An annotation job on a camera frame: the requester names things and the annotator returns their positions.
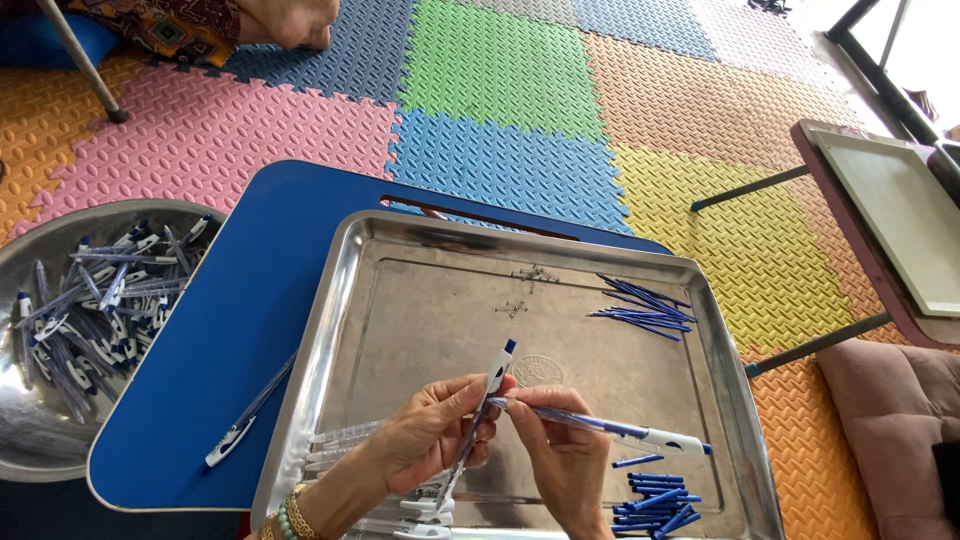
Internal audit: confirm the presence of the blue lap table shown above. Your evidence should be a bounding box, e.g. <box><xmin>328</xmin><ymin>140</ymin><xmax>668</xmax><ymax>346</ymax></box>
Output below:
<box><xmin>85</xmin><ymin>158</ymin><xmax>674</xmax><ymax>516</ymax></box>

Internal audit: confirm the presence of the black door frame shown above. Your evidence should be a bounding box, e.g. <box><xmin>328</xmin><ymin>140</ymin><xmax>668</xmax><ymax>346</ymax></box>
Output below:
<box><xmin>824</xmin><ymin>0</ymin><xmax>960</xmax><ymax>147</ymax></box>

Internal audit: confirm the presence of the clear pen with white clip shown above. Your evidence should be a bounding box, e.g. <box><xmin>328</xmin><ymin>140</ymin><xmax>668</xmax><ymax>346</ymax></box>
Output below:
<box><xmin>435</xmin><ymin>339</ymin><xmax>519</xmax><ymax>513</ymax></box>
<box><xmin>205</xmin><ymin>351</ymin><xmax>299</xmax><ymax>469</ymax></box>

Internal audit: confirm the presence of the pile of assembled pens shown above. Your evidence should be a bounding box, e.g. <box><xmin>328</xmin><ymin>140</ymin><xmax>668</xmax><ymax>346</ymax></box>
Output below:
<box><xmin>15</xmin><ymin>214</ymin><xmax>214</xmax><ymax>426</ymax></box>

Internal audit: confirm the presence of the clear pen with blue refill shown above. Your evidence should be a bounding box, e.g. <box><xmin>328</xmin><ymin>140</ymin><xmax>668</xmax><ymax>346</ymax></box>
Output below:
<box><xmin>486</xmin><ymin>396</ymin><xmax>712</xmax><ymax>458</ymax></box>

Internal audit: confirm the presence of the pile of blue pen tips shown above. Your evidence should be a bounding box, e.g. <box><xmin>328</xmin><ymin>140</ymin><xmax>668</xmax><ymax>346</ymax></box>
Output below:
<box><xmin>609</xmin><ymin>453</ymin><xmax>704</xmax><ymax>540</ymax></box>

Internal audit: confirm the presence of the steel tray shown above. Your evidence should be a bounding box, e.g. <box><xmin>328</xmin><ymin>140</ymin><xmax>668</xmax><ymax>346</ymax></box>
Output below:
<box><xmin>250</xmin><ymin>209</ymin><xmax>786</xmax><ymax>540</ymax></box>

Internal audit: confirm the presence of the pink cushion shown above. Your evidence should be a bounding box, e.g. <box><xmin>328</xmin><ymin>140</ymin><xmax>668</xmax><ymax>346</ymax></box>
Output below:
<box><xmin>816</xmin><ymin>338</ymin><xmax>960</xmax><ymax>540</ymax></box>

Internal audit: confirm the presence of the gold bracelet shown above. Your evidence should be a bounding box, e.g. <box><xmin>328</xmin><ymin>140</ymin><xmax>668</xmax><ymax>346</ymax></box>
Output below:
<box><xmin>258</xmin><ymin>483</ymin><xmax>325</xmax><ymax>540</ymax></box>

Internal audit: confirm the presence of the row of clear pen barrels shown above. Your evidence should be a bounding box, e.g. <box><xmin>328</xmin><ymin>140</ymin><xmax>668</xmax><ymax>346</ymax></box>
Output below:
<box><xmin>303</xmin><ymin>418</ymin><xmax>391</xmax><ymax>481</ymax></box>

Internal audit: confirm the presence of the person's left hand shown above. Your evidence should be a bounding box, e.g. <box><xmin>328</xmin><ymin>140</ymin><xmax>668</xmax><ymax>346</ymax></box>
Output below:
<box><xmin>339</xmin><ymin>373</ymin><xmax>519</xmax><ymax>520</ymax></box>

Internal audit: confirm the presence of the maroon folding table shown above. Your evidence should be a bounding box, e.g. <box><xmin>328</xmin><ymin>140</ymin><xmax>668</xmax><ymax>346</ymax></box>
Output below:
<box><xmin>690</xmin><ymin>118</ymin><xmax>960</xmax><ymax>379</ymax></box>

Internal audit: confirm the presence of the colourful foam floor mat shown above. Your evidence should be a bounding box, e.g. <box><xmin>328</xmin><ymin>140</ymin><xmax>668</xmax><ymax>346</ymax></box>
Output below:
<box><xmin>0</xmin><ymin>0</ymin><xmax>912</xmax><ymax>540</ymax></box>

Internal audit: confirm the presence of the person's right hand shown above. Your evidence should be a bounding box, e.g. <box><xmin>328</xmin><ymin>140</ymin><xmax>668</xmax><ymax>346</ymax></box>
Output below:
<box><xmin>502</xmin><ymin>385</ymin><xmax>618</xmax><ymax>540</ymax></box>

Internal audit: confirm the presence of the pile of blue refills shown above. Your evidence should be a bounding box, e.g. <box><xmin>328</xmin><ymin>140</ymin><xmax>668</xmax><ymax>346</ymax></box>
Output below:
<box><xmin>587</xmin><ymin>273</ymin><xmax>699</xmax><ymax>344</ymax></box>

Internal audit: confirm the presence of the blue cushion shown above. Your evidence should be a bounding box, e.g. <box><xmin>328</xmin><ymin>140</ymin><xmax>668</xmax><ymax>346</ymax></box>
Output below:
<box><xmin>0</xmin><ymin>10</ymin><xmax>120</xmax><ymax>70</ymax></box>

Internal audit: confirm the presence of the grey metal table leg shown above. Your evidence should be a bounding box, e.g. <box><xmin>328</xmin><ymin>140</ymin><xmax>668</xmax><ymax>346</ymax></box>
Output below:
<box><xmin>36</xmin><ymin>0</ymin><xmax>129</xmax><ymax>126</ymax></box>

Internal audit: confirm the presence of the group of white pen clips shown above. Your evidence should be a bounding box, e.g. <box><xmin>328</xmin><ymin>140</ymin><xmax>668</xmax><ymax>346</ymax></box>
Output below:
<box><xmin>351</xmin><ymin>495</ymin><xmax>456</xmax><ymax>540</ymax></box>

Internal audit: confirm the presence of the steel bowl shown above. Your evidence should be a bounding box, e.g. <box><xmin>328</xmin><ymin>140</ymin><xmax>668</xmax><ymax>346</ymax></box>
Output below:
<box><xmin>0</xmin><ymin>198</ymin><xmax>228</xmax><ymax>483</ymax></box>

